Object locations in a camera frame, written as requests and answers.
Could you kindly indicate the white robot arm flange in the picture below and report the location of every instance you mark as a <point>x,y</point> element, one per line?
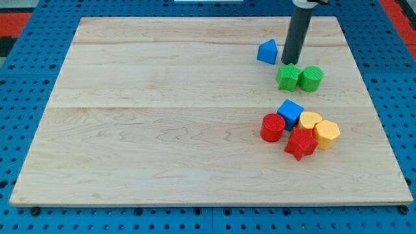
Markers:
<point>308,4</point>

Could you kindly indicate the blue cube block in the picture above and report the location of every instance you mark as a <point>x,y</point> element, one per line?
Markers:
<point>290,111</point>

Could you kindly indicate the light wooden board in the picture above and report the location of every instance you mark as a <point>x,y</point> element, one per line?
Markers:
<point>166,112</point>

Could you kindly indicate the red cylinder block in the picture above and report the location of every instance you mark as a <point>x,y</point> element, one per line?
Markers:
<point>272,127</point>

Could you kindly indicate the blue triangular prism block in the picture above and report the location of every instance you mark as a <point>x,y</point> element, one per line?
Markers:
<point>268,52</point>

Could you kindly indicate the green star block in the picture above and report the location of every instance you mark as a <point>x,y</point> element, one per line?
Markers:
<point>287,77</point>

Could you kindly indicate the red star block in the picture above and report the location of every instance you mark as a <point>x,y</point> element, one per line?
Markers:
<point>301,143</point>

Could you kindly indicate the yellow heart block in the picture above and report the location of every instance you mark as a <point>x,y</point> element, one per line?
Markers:
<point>308,120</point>

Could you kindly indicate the green cylinder block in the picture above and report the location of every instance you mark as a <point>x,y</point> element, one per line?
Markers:
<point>310,79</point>

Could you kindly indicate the yellow hexagon block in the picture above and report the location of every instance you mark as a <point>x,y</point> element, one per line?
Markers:
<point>326,134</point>

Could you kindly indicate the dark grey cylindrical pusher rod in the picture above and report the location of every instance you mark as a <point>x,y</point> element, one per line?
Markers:
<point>296,34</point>

